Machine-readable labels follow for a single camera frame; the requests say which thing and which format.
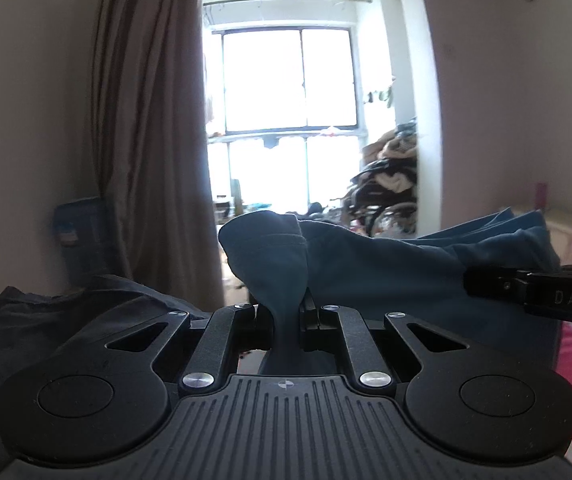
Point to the brown curtain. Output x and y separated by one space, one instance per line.
149 145

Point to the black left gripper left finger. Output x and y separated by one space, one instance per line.
231 331

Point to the pink cup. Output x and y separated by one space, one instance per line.
540 195

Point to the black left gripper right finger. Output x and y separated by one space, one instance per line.
342 332

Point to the cluttered clothes pile on bicycle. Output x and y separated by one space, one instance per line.
382 197

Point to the dark blue garment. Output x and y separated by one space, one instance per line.
282 259

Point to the blue storage bag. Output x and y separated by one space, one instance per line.
86 235

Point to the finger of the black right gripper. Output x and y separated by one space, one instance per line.
548 295

